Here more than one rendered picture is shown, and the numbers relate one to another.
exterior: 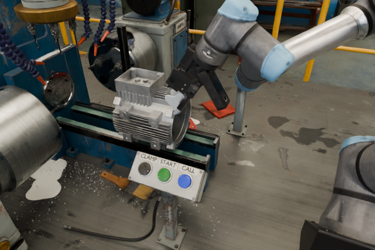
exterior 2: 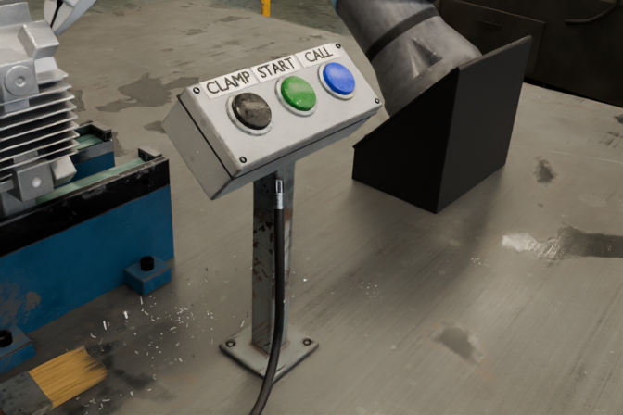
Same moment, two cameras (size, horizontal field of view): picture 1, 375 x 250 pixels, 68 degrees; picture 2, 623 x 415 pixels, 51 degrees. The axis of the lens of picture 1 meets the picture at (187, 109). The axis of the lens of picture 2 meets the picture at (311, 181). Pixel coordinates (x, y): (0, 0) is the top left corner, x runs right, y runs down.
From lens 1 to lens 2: 65 cm
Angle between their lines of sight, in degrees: 62
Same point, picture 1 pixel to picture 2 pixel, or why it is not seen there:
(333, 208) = (412, 58)
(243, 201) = (244, 213)
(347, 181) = (395, 7)
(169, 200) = (289, 196)
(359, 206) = (434, 28)
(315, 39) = not seen: outside the picture
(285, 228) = (337, 189)
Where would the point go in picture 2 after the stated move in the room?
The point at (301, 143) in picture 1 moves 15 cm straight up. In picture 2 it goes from (158, 104) to (152, 19)
